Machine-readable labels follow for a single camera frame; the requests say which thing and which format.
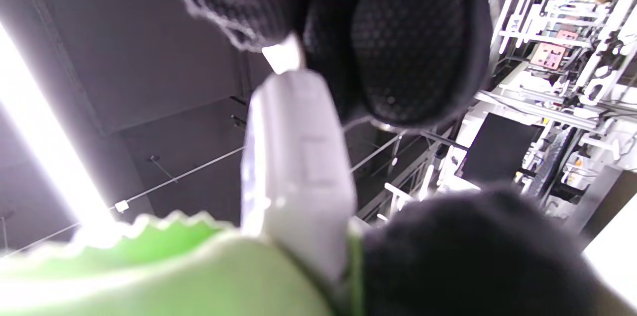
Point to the person's right hand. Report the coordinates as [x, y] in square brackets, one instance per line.
[408, 42]

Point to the person's left hand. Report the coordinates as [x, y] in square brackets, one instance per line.
[473, 256]

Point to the white watch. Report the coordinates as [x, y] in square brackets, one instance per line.
[298, 166]

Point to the green microfibre cloth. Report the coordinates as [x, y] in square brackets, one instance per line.
[174, 276]

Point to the black monitor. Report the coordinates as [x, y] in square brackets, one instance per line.
[497, 149]

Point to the long ceiling light strip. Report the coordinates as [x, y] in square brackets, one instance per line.
[45, 142]

